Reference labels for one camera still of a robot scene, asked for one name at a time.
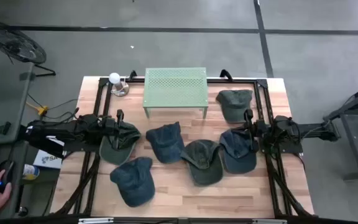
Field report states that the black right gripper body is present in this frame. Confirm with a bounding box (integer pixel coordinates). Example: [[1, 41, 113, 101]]
[[253, 119, 271, 142]]

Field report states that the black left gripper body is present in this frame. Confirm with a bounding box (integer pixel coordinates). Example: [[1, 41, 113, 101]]
[[103, 116, 119, 142]]

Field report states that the dark green baseball cap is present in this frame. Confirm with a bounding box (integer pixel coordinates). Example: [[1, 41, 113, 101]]
[[180, 139, 224, 187], [215, 89, 254, 124], [99, 121, 142, 166]]

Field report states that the blue denim baseball cap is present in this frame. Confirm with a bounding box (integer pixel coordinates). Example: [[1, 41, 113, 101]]
[[145, 121, 185, 164], [218, 128, 260, 174], [109, 156, 156, 208]]

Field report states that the white bulb table lamp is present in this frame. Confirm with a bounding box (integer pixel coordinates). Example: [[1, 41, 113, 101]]
[[108, 72, 130, 98]]

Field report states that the green perforated metal shelf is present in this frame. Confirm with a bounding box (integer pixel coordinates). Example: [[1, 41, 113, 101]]
[[142, 67, 209, 119]]

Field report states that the black diagonal bar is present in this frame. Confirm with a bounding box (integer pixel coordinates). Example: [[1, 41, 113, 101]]
[[17, 124, 65, 160]]

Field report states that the white printed cardboard box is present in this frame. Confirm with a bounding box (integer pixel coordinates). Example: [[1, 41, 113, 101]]
[[32, 148, 63, 170]]

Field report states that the white and yellow can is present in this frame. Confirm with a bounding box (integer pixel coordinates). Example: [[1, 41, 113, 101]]
[[22, 163, 40, 181]]

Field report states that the grey metal side table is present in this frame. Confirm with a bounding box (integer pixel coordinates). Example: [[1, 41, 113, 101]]
[[323, 79, 358, 182]]

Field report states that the black computer mouse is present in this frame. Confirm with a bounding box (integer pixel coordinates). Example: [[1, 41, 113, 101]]
[[0, 159, 15, 194]]

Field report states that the grey desk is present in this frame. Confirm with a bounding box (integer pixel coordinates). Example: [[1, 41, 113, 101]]
[[0, 61, 35, 220]]

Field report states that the black floor fan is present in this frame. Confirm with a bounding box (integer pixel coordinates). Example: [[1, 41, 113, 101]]
[[0, 20, 57, 78]]

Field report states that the black power cable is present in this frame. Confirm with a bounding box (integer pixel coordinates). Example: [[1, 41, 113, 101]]
[[28, 93, 80, 124]]

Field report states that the yellow power plug cable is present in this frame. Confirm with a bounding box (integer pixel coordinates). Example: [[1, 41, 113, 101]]
[[25, 101, 50, 116]]

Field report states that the silver metal bracket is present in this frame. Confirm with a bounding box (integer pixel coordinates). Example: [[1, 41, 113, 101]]
[[78, 217, 114, 224], [252, 218, 288, 224]]

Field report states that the black wedge bracket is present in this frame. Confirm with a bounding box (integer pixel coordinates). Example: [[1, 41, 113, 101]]
[[0, 121, 12, 136]]

